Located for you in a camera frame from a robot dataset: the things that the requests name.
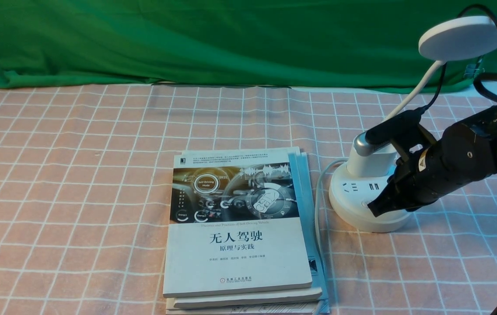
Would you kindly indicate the pink checkered tablecloth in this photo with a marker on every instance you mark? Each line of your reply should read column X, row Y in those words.
column 85, row 187

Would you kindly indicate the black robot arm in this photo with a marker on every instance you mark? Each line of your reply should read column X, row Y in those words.
column 483, row 126

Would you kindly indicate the bottom blue book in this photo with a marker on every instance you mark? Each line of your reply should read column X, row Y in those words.
column 314, row 245

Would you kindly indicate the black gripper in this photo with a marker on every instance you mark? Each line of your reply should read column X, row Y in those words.
column 426, row 171

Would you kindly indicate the white desk lamp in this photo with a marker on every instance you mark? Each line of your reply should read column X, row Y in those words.
column 362, row 178

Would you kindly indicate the metal binder clip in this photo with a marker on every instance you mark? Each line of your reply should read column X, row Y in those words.
column 473, row 70

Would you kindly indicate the white self-driving textbook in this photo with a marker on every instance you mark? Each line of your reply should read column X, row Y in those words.
column 235, row 245

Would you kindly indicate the green backdrop cloth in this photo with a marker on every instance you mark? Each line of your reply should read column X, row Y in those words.
column 297, row 43

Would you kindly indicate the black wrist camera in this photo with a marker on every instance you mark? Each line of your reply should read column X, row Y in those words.
column 403, row 132

